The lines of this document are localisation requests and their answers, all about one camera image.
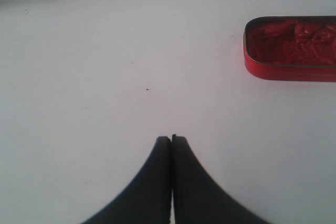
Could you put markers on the red ink tin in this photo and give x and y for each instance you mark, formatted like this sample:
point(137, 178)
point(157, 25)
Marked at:
point(291, 48)

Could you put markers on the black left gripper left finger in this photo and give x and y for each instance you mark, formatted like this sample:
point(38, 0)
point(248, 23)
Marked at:
point(148, 197)

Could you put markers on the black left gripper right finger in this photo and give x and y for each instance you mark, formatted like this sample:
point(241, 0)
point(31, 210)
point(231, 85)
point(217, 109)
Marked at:
point(197, 198)

